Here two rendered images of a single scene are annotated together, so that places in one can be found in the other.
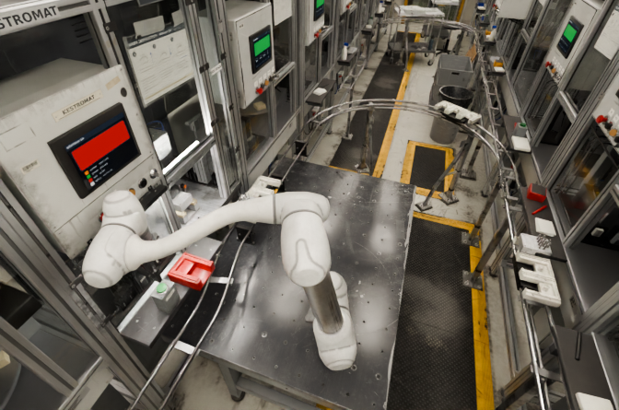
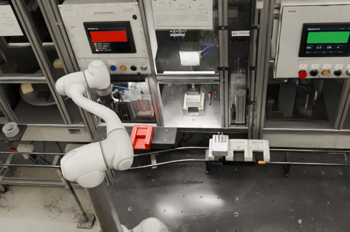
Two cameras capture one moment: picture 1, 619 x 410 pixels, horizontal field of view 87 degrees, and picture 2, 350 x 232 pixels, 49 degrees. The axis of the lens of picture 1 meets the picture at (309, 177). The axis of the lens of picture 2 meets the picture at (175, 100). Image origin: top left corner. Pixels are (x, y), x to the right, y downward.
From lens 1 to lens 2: 157 cm
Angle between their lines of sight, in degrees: 60
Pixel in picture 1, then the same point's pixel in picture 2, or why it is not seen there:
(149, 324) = (104, 135)
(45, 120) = (85, 12)
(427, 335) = not seen: outside the picture
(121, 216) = (89, 73)
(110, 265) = (60, 86)
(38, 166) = (76, 28)
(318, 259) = (65, 166)
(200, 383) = not seen: hidden behind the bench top
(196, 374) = not seen: hidden behind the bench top
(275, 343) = (125, 218)
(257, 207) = (109, 125)
